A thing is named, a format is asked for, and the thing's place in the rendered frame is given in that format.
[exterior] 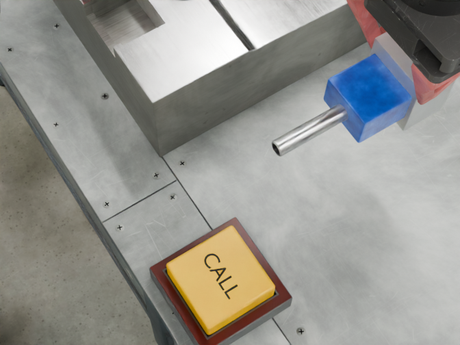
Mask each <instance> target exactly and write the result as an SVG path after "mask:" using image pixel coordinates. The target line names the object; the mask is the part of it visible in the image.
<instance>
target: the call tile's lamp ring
mask: <svg viewBox="0 0 460 345"><path fill-rule="evenodd" d="M229 226H234V228H235V229H236V231H237V232H238V233H239V235H240V236H241V238H242V239H243V240H244V242H245V243H246V245H247V246H248V248H249V249H250V250H251V252H252V254H253V255H254V256H255V258H256V259H257V261H258V262H259V263H260V265H261V266H262V268H263V269H264V271H265V272H266V274H267V275H268V276H269V278H270V279H271V281H272V282H273V283H274V285H275V290H276V291H277V292H278V293H279V295H278V296H276V297H275V298H273V299H272V300H270V301H268V302H267V303H265V304H264V305H262V306H261V307H259V308H257V309H256V310H254V311H252V312H251V313H249V314H248V315H246V316H245V317H243V318H241V319H240V320H238V321H237V322H235V323H233V324H232V325H230V326H229V327H227V328H226V329H224V330H222V331H221V332H219V333H217V334H216V335H214V336H213V337H211V338H209V339H208V340H207V339H206V338H205V336H204V335H203V333H202V331H201V330H200V329H199V327H198V325H197V323H196V322H195V321H194V319H193V317H192V316H191V314H190V312H189V311H188V310H187V308H186V306H185V305H184V304H183V302H182V300H181V299H180V298H179V295H178V294H177V293H176V291H175V289H174V288H173V286H172V285H171V283H170V281H169V280H168V279H167V277H166V275H165V274H164V272H163V271H162V270H163V269H165V268H166V264H167V263H168V262H170V261H172V260H173V259H175V258H177V257H178V256H180V255H182V254H184V253H185V252H187V251H188V250H190V249H192V248H194V247H195V246H197V245H199V244H200V243H202V242H204V241H206V240H207V239H209V238H210V237H212V236H213V235H216V234H217V233H219V232H221V231H222V230H224V229H226V228H227V227H229ZM150 269H151V271H152V272H153V274H154V275H155V277H156V278H157V280H158V281H159V283H160V285H161V286H162V288H163V289H164V291H165V293H166V294H167V296H168V297H169V299H170V300H171V302H172V303H173V305H174V306H175V308H176V310H177V311H178V313H179V315H180V316H181V317H182V319H183V321H184V322H185V324H186V325H187V327H188V328H189V330H190V332H191V333H192V334H193V336H194V338H195V340H196V341H197V342H198V344H199V345H218V344H219V343H221V342H223V341H224V340H226V339H227V338H229V337H231V336H232V335H233V334H235V333H237V332H238V331H240V330H242V329H243V328H244V327H246V326H248V325H249V324H251V323H252V322H254V321H256V320H257V319H259V318H260V317H262V316H264V315H265V314H267V313H268V312H270V311H272V310H273V309H275V308H276V307H278V306H279V305H281V304H283V303H284V302H285V301H288V300H289V299H291V295H290V294H289V292H288V291H287V290H286V288H285V287H284V285H283V284H282V282H281V281H280V280H279V278H278V276H277V275H276V274H275V273H274V271H273V269H272V268H271V267H270V265H269V264H268V262H267V261H266V260H265V258H264V256H263V255H262V254H261V253H260V251H259V250H258V248H257V247H256V246H255V244H254V243H253V241H252V239H251V238H250V237H249V236H248V234H247V232H246V231H245V230H244V228H243V227H242V225H241V224H240V223H239V221H238V219H237V218H236V217H235V218H233V219H231V220H229V221H228V222H226V223H225V224H223V225H221V226H219V227H218V228H216V229H214V230H213V231H210V232H209V233H207V234H206V235H204V236H203V237H201V238H199V239H197V240H196V241H194V242H192V243H191V244H189V245H187V246H185V247H184V248H182V249H181V250H179V251H177V252H176V253H173V254H172V255H170V256H169V257H167V258H166V259H163V260H162V261H160V262H159V263H157V264H155V265H154V266H151V267H150Z"/></svg>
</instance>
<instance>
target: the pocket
mask: <svg viewBox="0 0 460 345"><path fill-rule="evenodd" d="M84 9H85V12H86V16H87V18H88V20H89V21H90V22H91V23H92V25H93V27H94V28H95V29H96V31H97V32H98V34H99V35H100V37H101V38H102V39H103V41H104V43H105V44H106V45H107V47H108V48H109V50H110V51H111V52H112V54H113V55H114V48H113V47H114V46H115V45H117V44H119V43H121V44H122V45H124V44H127V43H128V42H131V41H132V40H134V39H136V38H138V37H140V36H142V35H144V34H146V33H148V32H150V31H152V30H154V29H156V28H158V27H159V26H161V25H163V24H165V22H164V20H163V19H162V17H161V16H160V15H159V14H158V12H157V11H156V9H155V8H154V7H153V5H152V4H151V2H150V1H149V0H91V1H90V2H88V3H86V4H84ZM114 57H115V55H114Z"/></svg>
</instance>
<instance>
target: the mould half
mask: <svg viewBox="0 0 460 345"><path fill-rule="evenodd" d="M90 1H91V0H53V2H54V3H55V4H56V6H57V8H58V9H59V11H60V12H61V13H62V15H63V16H64V18H65V19H66V21H67V22H68V24H69V25H70V27H71V28H72V29H73V31H74V32H75V34H76V35H77V37H78V39H79V40H80V41H81V43H82V44H83V46H84V47H85V48H86V50H87V52H88V53H89V54H90V56H91V57H92V59H93V60H94V62H95V63H96V65H97V66H98V67H99V69H100V70H101V72H102V73H103V75H104V76H105V78H106V79H107V80H108V82H109V83H110V85H111V87H112V88H113V89H114V91H115V93H116V94H117V95H118V97H119V98H120V100H121V101H122V102H123V104H124V106H125V107H126V108H127V110H128V111H129V113H130V114H131V116H132V117H133V119H134V120H135V121H136V123H137V124H138V126H139V128H140V129H141V130H142V132H143V134H144V135H145V136H146V138H147V139H148V141H149V142H150V143H151V145H152V147H153V148H154V149H155V151H156V152H157V154H158V155H159V156H160V157H161V156H163V155H165V154H167V153H169V152H171V151H172V150H174V149H176V148H178V147H179V146H181V145H183V144H185V143H186V142H189V141H191V140H192V139H194V138H196V137H197V136H199V135H201V134H203V133H205V132H206V131H208V130H210V129H212V128H214V127H215V126H217V125H219V124H220V123H223V122H225V121H226V120H228V119H230V118H232V117H233V116H235V115H237V114H239V113H240V112H243V111H244V110H246V109H248V108H249V107H251V106H253V105H255V104H256V103H259V102H260V101H262V100H264V99H266V98H268V97H269V96H271V95H273V94H274V93H276V92H278V91H280V90H282V89H284V88H285V87H287V86H289V85H291V84H292V83H294V82H296V81H298V80H299V79H302V78H303V77H305V76H307V75H309V74H310V73H312V72H314V71H316V70H318V69H319V68H321V67H323V66H325V65H327V64H328V63H330V62H332V61H333V60H336V59H338V58H339V57H341V56H343V55H344V54H346V53H348V52H350V51H352V50H353V49H356V48H357V47H359V46H361V45H362V44H364V43H366V42H367V40H366V37H365V36H364V34H363V31H362V29H361V27H360V25H359V23H358V21H357V19H356V18H355V15H354V14H353V12H352V10H351V8H350V6H349V5H348V3H347V1H346V0H189V1H180V0H149V1H150V2H151V4H152V5H153V7H154V8H155V9H156V11H157V12H158V14H159V15H160V16H161V17H162V19H163V20H164V22H165V24H163V25H161V26H159V27H158V28H156V29H154V30H152V31H150V32H148V33H146V34H144V35H142V36H140V37H138V38H136V39H134V40H132V41H131V42H128V43H127V44H124V45H122V44H121V43H119V44H117V45H115V46H114V47H113V48H114V55H115V57H114V55H113V54H112V52H111V51H110V50H109V48H108V47H107V45H106V44H105V43H104V41H103V39H102V38H101V37H100V35H99V34H98V32H97V31H96V29H95V28H94V27H93V25H92V23H91V22H90V21H89V20H88V18H87V16H86V12H85V9H84V4H86V3H88V2H90Z"/></svg>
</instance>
